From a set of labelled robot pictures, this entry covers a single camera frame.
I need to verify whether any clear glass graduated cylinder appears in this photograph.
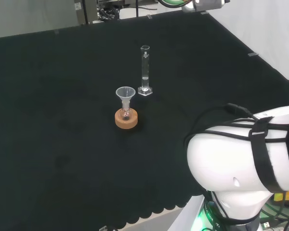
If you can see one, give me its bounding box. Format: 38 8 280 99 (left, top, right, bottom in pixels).
137 45 153 97

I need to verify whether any small round-bottom glass flask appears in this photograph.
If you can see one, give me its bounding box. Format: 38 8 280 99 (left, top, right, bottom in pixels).
119 101 131 121

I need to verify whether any clear plastic funnel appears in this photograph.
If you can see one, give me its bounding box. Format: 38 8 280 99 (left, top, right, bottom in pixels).
115 87 136 109

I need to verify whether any black bench cloth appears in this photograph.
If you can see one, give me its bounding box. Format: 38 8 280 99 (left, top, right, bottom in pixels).
0 11 289 229

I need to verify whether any grey metal cabinet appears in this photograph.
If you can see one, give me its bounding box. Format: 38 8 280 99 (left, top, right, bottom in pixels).
73 0 98 25

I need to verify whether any round cork ring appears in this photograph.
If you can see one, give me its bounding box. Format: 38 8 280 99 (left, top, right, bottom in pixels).
115 108 139 130

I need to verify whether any black cable with plug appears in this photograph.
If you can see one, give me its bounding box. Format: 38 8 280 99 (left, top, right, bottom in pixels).
184 103 259 143

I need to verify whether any black cable bundle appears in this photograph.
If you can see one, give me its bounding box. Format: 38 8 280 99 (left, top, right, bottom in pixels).
97 6 122 21

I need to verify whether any white robot mount block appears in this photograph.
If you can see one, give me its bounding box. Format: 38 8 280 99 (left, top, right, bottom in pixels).
167 195 208 231

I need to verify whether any green cable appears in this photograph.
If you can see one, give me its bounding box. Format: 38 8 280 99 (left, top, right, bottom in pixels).
259 199 289 229

